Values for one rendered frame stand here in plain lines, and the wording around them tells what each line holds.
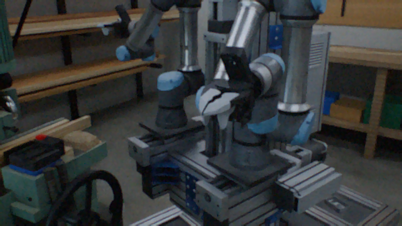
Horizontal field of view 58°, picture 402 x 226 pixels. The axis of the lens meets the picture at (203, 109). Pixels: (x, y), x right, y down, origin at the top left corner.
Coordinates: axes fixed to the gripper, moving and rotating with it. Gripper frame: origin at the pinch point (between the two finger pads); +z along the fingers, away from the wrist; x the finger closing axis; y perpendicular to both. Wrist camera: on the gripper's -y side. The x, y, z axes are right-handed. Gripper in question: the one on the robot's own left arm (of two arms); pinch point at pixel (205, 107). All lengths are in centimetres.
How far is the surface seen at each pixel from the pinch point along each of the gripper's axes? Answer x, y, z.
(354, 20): 16, 39, -325
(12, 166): 56, 27, 5
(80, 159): 57, 38, -17
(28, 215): 48, 38, 8
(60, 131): 72, 34, -24
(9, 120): 68, 21, -5
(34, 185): 47, 30, 6
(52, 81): 235, 83, -146
